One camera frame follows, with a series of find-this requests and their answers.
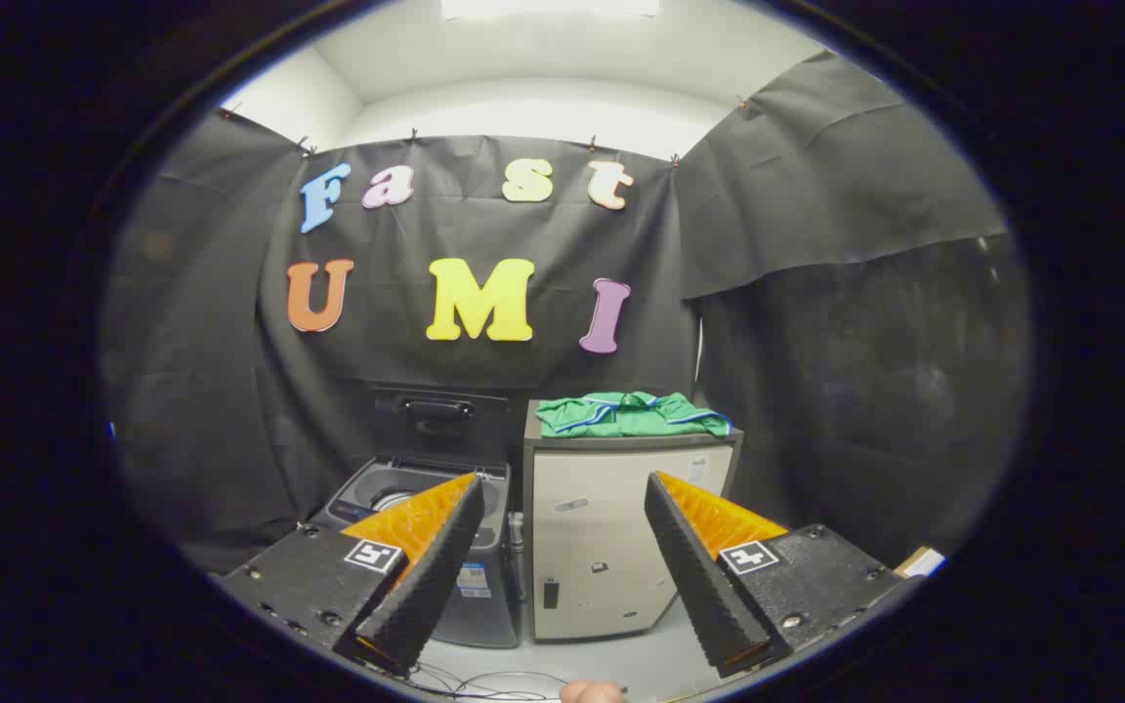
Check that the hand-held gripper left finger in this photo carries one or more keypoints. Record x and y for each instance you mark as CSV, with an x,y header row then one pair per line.
x,y
431,576

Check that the green polo shirt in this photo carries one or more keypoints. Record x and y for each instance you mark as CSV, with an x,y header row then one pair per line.
x,y
621,415

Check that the small beige cabinet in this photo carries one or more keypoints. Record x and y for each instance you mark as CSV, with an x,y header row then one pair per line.
x,y
592,527

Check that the grey top-load washing machine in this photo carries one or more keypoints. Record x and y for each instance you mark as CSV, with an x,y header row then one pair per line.
x,y
494,615

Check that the tan cardboard piece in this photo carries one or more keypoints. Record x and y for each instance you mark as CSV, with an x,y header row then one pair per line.
x,y
922,561

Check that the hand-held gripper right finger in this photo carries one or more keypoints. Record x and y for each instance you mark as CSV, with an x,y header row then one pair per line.
x,y
704,576

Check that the black backdrop cloth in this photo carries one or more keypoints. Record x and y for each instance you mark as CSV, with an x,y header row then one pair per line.
x,y
230,391

